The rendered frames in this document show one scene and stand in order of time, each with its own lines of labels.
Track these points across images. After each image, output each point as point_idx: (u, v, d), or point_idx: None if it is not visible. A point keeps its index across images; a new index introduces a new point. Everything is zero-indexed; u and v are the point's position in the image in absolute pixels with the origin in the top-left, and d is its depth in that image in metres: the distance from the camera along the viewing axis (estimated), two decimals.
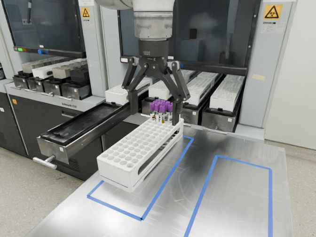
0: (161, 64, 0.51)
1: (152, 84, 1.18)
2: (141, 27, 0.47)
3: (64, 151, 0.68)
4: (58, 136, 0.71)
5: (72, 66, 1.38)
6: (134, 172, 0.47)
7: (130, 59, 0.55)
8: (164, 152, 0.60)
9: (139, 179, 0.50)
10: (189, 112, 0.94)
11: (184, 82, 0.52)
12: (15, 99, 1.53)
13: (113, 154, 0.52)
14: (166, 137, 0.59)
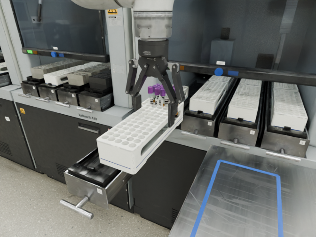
0: (161, 64, 0.51)
1: (187, 93, 1.00)
2: (141, 27, 0.47)
3: (103, 194, 0.50)
4: (93, 172, 0.53)
5: (90, 71, 1.19)
6: (137, 152, 0.45)
7: (130, 61, 0.55)
8: (166, 134, 0.58)
9: (142, 160, 0.48)
10: (245, 130, 0.76)
11: (181, 84, 0.53)
12: (23, 108, 1.34)
13: (114, 135, 0.49)
14: (167, 119, 0.57)
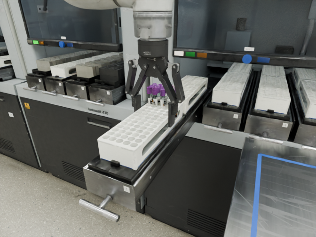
0: (161, 64, 0.51)
1: (207, 85, 0.93)
2: (141, 27, 0.47)
3: (130, 193, 0.43)
4: (117, 167, 0.46)
5: (99, 63, 1.12)
6: (138, 152, 0.44)
7: (129, 62, 0.55)
8: (166, 134, 0.58)
9: (143, 160, 0.48)
10: (276, 123, 0.69)
11: (181, 84, 0.53)
12: (27, 103, 1.27)
13: (114, 135, 0.49)
14: (168, 119, 0.57)
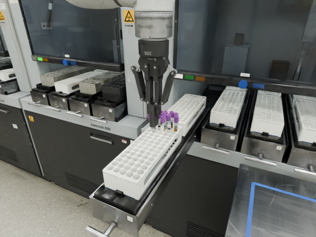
0: (162, 64, 0.51)
1: (205, 103, 0.96)
2: (142, 27, 0.47)
3: (134, 222, 0.47)
4: (121, 197, 0.49)
5: (101, 79, 1.16)
6: (140, 183, 0.48)
7: (131, 67, 0.55)
8: (166, 160, 0.62)
9: (145, 189, 0.51)
10: (271, 146, 0.73)
11: (170, 89, 0.55)
12: (32, 116, 1.31)
13: (118, 165, 0.53)
14: (168, 146, 0.60)
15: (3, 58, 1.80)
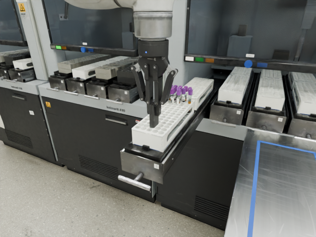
0: None
1: (213, 86, 1.06)
2: None
3: (160, 169, 0.56)
4: (148, 150, 0.59)
5: (115, 66, 1.25)
6: (164, 138, 0.57)
7: (176, 70, 0.53)
8: (182, 126, 0.71)
9: (167, 145, 0.61)
10: (273, 118, 0.82)
11: (138, 85, 0.58)
12: (49, 102, 1.41)
13: (144, 126, 0.62)
14: (184, 114, 0.70)
15: (17, 50, 1.89)
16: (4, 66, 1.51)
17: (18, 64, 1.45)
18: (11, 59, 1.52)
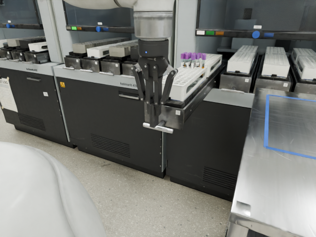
0: None
1: (221, 60, 1.13)
2: None
3: (181, 114, 0.63)
4: (169, 100, 0.66)
5: (128, 45, 1.32)
6: (185, 88, 0.65)
7: (176, 70, 0.53)
8: (197, 86, 0.78)
9: (186, 97, 0.68)
10: (279, 83, 0.89)
11: (138, 85, 0.58)
12: (63, 82, 1.48)
13: (165, 81, 0.69)
14: (199, 74, 0.77)
15: None
16: (20, 49, 1.58)
17: (33, 46, 1.52)
18: (26, 43, 1.60)
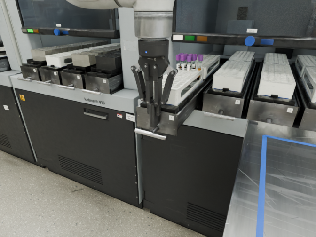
0: None
1: (219, 62, 1.09)
2: None
3: (174, 120, 0.59)
4: (163, 104, 0.62)
5: (96, 52, 1.09)
6: (179, 92, 0.61)
7: (176, 70, 0.53)
8: (193, 89, 0.74)
9: (180, 101, 0.64)
10: (280, 108, 0.65)
11: (138, 85, 0.58)
12: (22, 95, 1.24)
13: None
14: (195, 76, 0.73)
15: None
16: None
17: None
18: None
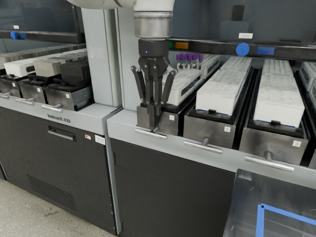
0: None
1: (219, 61, 1.09)
2: None
3: (175, 120, 0.59)
4: (163, 104, 0.62)
5: (64, 59, 0.92)
6: (179, 91, 0.61)
7: (176, 70, 0.53)
8: (193, 89, 0.74)
9: (181, 101, 0.64)
10: (284, 140, 0.48)
11: (138, 85, 0.58)
12: None
13: None
14: (195, 76, 0.73)
15: None
16: None
17: None
18: None
